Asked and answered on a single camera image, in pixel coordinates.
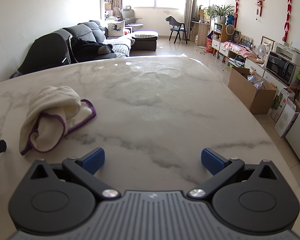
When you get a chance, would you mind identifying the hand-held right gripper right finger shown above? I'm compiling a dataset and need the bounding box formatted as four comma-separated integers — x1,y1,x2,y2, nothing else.
187,147,280,201

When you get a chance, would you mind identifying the leaning framed picture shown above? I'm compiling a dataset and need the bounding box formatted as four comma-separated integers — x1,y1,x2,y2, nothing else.
261,35,275,50

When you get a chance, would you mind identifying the wooden chair dark seat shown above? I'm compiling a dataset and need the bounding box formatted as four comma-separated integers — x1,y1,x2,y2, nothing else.
169,16,188,43

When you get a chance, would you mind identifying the small white desk fan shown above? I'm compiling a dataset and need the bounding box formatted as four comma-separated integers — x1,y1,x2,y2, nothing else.
257,44,268,63

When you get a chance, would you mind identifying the green printed white box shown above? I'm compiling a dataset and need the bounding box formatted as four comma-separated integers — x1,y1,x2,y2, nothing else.
269,88,295,123

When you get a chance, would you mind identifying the potted green plant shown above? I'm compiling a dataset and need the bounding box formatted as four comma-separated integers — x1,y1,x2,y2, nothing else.
205,4,235,25

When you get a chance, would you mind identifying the round white fan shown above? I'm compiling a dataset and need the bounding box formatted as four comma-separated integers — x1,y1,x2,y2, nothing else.
225,24,235,42

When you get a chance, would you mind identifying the white low cabinet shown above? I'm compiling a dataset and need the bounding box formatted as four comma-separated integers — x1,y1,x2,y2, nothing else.
211,39,289,97

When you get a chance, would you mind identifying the pink cloth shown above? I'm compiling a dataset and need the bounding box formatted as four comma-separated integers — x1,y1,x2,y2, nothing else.
222,41,257,59

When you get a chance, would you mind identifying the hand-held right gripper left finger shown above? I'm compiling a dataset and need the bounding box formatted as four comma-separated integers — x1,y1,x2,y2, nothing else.
27,147,121,201

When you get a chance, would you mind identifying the black clothing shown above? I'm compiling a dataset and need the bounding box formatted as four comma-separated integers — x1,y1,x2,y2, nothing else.
71,36,114,62

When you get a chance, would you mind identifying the wooden shelf cabinet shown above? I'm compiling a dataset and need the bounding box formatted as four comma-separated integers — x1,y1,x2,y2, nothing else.
211,22,234,55

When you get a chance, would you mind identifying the grey recliner chair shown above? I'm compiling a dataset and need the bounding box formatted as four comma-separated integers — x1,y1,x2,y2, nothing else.
120,6,143,30

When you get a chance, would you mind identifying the plain white box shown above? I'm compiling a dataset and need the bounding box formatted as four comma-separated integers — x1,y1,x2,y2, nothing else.
274,99,300,137

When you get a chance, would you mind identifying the wooden desk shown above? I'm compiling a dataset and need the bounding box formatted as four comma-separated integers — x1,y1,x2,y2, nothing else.
190,20,212,46

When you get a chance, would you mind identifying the open cardboard box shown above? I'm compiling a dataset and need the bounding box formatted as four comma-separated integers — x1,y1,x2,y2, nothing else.
227,66,278,114

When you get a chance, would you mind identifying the black microwave oven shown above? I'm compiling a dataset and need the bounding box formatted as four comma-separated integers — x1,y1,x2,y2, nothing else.
265,51,300,85

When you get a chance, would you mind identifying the deer print cushion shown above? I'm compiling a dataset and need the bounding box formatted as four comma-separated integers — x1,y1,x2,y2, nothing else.
107,21,126,37

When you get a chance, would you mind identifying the white printer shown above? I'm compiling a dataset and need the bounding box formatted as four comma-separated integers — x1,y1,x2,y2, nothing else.
272,41,300,67

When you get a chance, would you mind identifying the grey ottoman footstool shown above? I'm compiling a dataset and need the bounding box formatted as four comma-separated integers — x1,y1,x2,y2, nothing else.
104,30,158,57

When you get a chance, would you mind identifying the white towel purple trim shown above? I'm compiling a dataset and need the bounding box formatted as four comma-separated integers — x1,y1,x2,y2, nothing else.
19,86,97,156

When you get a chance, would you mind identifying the dark grey sofa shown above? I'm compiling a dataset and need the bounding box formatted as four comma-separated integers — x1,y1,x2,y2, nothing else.
62,20,158,58

